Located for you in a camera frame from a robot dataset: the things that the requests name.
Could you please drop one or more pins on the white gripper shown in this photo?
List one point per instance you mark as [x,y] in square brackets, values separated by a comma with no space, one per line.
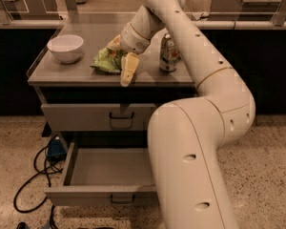
[132,39]

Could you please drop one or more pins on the green jalapeno chip bag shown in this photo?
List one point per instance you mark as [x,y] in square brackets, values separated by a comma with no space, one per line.
[108,61]

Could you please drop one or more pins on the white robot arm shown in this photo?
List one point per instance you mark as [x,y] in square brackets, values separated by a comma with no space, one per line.
[184,135]

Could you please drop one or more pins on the grey drawer cabinet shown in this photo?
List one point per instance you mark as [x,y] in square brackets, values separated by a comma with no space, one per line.
[79,83]

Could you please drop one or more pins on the closed upper grey drawer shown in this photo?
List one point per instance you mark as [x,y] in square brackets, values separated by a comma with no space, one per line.
[95,117]

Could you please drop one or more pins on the open lower grey drawer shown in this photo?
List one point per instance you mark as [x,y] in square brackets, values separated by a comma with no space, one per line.
[91,175]

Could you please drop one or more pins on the white ceramic bowl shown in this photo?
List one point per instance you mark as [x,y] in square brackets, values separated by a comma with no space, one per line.
[67,48]

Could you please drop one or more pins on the far left grey counter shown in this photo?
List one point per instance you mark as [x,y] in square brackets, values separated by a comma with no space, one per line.
[28,10]

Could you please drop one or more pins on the grey counter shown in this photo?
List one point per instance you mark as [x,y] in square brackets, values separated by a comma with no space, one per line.
[28,10]
[243,10]

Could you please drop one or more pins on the far right grey counter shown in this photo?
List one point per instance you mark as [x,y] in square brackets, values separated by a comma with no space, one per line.
[243,10]

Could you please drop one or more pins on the blue power box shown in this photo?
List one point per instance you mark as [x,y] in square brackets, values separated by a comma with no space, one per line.
[56,150]

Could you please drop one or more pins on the black upper drawer handle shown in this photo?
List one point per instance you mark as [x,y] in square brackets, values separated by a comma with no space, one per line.
[120,116]

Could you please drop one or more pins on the black drawer handle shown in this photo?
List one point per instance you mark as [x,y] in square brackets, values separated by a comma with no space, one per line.
[120,116]
[122,200]

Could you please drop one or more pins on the white counter rail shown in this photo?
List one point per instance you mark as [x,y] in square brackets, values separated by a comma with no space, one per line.
[203,25]

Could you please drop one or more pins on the black lower drawer handle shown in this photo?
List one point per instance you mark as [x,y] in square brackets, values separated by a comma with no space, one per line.
[122,200]

